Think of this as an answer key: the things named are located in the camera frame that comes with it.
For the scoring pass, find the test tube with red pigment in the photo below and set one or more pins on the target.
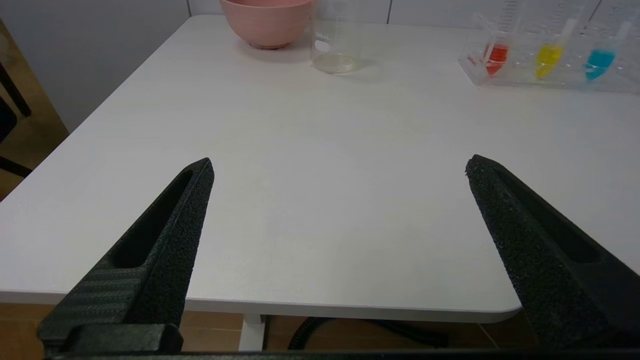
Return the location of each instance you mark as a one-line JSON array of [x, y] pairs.
[[496, 55]]

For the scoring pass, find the test tube with yellow pigment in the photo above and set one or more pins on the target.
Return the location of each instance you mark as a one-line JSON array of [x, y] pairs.
[[547, 56]]

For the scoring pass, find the test tube with blue pigment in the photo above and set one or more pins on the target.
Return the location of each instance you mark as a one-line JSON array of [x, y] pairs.
[[598, 61]]

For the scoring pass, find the pink bowl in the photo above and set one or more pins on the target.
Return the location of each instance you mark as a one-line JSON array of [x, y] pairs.
[[267, 22]]

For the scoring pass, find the white table leg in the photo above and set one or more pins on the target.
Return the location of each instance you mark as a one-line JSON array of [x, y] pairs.
[[251, 332]]

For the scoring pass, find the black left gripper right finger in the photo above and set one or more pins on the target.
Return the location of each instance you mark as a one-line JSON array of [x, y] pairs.
[[540, 250]]

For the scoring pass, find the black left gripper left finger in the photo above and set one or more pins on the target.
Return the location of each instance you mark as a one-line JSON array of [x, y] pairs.
[[165, 240]]

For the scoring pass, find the clear plastic test tube rack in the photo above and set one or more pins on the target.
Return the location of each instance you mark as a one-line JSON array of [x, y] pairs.
[[570, 75]]

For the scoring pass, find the clear glass beaker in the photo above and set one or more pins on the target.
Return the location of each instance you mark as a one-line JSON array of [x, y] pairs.
[[334, 47]]

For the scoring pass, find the black chair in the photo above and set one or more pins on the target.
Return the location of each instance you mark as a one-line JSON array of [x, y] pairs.
[[7, 120]]

